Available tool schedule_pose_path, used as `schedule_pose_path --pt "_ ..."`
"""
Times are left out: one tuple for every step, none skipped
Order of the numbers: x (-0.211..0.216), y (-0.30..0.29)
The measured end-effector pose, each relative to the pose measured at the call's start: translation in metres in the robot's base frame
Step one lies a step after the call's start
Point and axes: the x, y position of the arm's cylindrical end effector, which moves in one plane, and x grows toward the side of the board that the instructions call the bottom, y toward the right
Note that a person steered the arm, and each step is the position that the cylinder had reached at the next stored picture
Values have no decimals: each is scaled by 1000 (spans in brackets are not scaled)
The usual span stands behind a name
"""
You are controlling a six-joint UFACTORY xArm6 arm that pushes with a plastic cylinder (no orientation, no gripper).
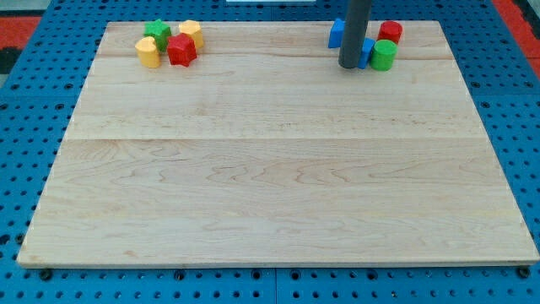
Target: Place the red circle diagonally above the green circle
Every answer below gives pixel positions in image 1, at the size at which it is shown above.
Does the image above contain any light wooden board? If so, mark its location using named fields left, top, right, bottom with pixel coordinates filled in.
left=18, top=21, right=539, bottom=269

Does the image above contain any red star block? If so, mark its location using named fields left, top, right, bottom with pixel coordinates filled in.
left=166, top=33, right=197, bottom=67

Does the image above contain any blue block behind rod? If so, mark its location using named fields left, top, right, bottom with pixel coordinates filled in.
left=327, top=18, right=345, bottom=49

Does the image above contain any yellow hexagon block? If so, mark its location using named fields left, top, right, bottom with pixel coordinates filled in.
left=178, top=19, right=204, bottom=49

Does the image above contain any blue block right of rod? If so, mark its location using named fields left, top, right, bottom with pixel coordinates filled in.
left=358, top=37, right=375, bottom=69

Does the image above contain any green cylinder block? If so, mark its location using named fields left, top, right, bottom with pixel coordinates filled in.
left=370, top=40, right=398, bottom=71

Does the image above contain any yellow heart block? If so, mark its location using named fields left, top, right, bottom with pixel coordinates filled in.
left=135, top=36, right=161, bottom=68

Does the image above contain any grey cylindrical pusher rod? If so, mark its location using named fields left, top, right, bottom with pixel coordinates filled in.
left=338, top=0, right=372, bottom=68

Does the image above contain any green star block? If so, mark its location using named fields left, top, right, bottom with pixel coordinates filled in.
left=143, top=19, right=172, bottom=52

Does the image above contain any red cylinder block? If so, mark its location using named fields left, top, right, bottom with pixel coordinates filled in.
left=377, top=20, right=403, bottom=45

